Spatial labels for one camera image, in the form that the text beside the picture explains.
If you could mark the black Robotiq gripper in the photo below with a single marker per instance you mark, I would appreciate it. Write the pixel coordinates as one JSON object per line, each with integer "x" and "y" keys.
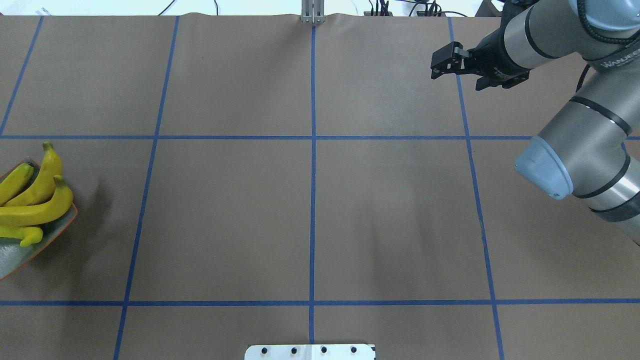
{"x": 491, "y": 58}

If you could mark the deep yellow banana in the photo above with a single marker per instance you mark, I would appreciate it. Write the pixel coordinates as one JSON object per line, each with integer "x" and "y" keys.
{"x": 43, "y": 187}

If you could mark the small yellow banana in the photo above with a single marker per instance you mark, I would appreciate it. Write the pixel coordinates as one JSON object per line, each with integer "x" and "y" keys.
{"x": 15, "y": 181}

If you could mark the light yellow banana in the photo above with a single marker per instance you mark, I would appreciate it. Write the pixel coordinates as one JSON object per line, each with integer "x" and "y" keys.
{"x": 27, "y": 236}

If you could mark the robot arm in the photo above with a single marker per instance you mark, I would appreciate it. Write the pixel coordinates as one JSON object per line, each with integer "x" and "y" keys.
{"x": 580, "y": 151}

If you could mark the grey square plate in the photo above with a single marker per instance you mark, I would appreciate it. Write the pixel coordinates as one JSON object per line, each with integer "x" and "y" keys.
{"x": 13, "y": 256}

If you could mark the aluminium frame post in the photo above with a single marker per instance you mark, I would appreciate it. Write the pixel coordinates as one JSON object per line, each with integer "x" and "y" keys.
{"x": 313, "y": 12}

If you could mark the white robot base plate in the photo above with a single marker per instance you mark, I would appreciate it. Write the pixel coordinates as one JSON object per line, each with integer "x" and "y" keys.
{"x": 335, "y": 351}

